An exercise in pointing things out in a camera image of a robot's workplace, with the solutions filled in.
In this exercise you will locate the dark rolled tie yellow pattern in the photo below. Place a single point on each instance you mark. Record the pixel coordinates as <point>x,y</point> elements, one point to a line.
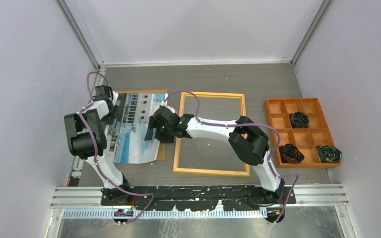
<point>329,154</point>

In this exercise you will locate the brown wooden compartment tray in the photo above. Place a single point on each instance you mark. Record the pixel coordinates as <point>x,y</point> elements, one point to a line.
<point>306,140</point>

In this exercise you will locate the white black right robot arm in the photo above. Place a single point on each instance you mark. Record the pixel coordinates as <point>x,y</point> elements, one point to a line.
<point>247,139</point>

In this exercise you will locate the dark rolled tie with blue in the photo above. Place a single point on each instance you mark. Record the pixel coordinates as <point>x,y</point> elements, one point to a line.
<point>299,120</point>

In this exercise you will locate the building and sky photo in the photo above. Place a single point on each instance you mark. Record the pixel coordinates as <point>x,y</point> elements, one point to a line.
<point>134,131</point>

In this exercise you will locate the dark rolled tie brown pattern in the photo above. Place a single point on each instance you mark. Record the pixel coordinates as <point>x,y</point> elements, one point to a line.
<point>289,153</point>

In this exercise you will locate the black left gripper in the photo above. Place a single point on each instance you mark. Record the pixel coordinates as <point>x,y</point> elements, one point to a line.
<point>109,119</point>

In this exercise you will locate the yellow wooden picture frame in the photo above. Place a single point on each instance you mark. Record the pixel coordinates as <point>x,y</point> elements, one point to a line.
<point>213,131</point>

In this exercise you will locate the aluminium rail front edge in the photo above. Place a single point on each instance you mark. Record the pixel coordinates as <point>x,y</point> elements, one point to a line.
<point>85,202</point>

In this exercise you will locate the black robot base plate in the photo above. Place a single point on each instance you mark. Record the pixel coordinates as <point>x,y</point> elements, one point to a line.
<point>202,198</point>

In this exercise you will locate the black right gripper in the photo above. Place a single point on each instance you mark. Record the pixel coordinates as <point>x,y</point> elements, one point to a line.
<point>153,124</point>

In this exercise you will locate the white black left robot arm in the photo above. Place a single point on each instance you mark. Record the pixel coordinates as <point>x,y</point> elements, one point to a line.
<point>86,133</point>

